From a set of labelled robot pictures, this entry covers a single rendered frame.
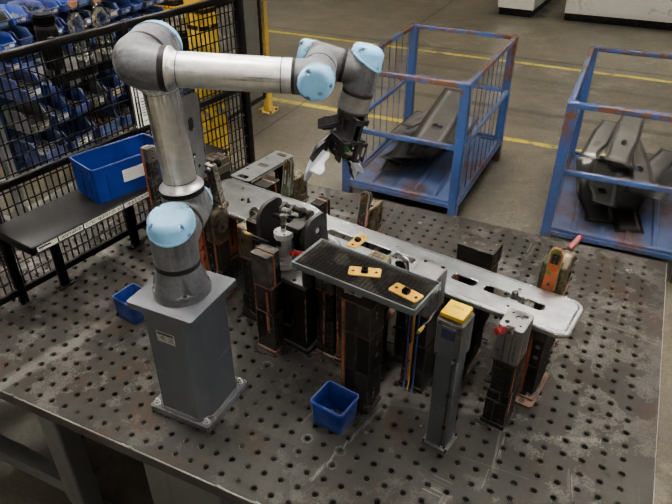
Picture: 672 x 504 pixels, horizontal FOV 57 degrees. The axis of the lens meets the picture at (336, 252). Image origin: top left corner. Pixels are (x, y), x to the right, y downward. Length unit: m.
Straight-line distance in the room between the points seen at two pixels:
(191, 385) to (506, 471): 0.87
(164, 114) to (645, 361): 1.63
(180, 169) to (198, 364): 0.51
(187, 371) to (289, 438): 0.34
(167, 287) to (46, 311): 0.89
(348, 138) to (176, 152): 0.43
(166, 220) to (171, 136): 0.20
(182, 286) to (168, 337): 0.15
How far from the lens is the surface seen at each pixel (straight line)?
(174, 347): 1.71
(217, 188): 2.11
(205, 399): 1.82
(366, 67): 1.46
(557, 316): 1.82
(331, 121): 1.57
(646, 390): 2.15
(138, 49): 1.42
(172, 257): 1.57
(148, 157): 2.29
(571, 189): 4.43
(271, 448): 1.80
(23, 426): 3.07
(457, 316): 1.50
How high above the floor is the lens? 2.09
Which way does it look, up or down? 33 degrees down
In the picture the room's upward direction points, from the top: straight up
